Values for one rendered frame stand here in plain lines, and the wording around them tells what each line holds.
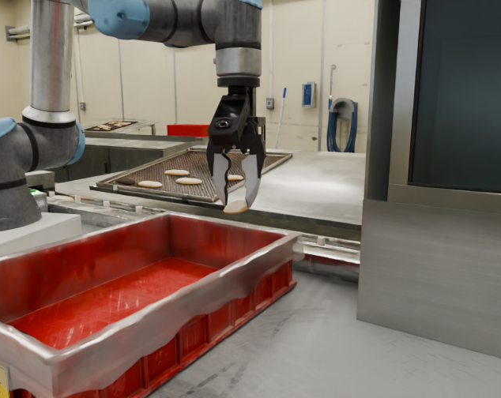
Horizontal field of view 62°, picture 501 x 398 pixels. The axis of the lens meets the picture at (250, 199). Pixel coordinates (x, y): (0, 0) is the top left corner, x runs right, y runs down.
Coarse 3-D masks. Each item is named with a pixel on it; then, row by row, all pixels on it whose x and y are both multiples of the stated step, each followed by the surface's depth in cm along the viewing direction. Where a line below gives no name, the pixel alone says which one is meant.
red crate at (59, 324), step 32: (96, 288) 74; (128, 288) 74; (160, 288) 74; (256, 288) 65; (288, 288) 73; (32, 320) 63; (64, 320) 63; (96, 320) 63; (192, 320) 51; (224, 320) 58; (160, 352) 48; (192, 352) 53; (128, 384) 44; (160, 384) 47
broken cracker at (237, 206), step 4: (236, 200) 74; (240, 200) 74; (228, 204) 71; (232, 204) 70; (236, 204) 70; (240, 204) 71; (244, 204) 71; (224, 208) 69; (228, 208) 68; (232, 208) 68; (236, 208) 69; (240, 208) 69; (244, 208) 70; (228, 212) 68; (232, 212) 68; (236, 212) 68
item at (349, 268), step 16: (64, 208) 123; (80, 208) 120; (96, 208) 120; (112, 208) 120; (96, 224) 116; (112, 224) 112; (320, 256) 80; (336, 256) 80; (352, 256) 80; (320, 272) 81; (336, 272) 79; (352, 272) 77
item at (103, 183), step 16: (160, 160) 167; (176, 160) 166; (240, 160) 157; (272, 160) 152; (112, 176) 148; (128, 176) 151; (176, 176) 144; (192, 176) 143; (208, 176) 141; (144, 192) 130; (160, 192) 126; (176, 192) 128; (192, 192) 126; (208, 192) 125
